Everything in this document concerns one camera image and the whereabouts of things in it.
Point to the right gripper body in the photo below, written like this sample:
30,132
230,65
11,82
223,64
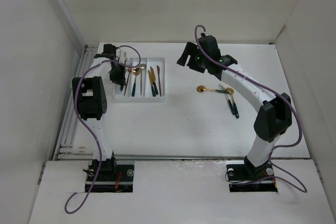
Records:
196,62

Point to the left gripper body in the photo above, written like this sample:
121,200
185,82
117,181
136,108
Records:
117,74

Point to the gold fork green handle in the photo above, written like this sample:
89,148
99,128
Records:
124,73

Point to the gold spoon green handle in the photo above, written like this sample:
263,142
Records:
202,89
232,102
136,72

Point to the silver spoon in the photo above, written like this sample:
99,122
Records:
142,67

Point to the gold knife green handle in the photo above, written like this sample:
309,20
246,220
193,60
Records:
153,80
151,83

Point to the rose gold knife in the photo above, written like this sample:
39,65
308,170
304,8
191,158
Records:
159,79

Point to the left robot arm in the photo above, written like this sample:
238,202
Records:
91,105

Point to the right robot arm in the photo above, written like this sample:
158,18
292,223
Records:
273,113

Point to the white cutlery tray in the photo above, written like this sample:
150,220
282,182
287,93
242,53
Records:
147,86

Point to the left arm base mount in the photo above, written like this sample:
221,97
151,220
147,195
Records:
118,179

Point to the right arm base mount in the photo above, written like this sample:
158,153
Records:
241,181

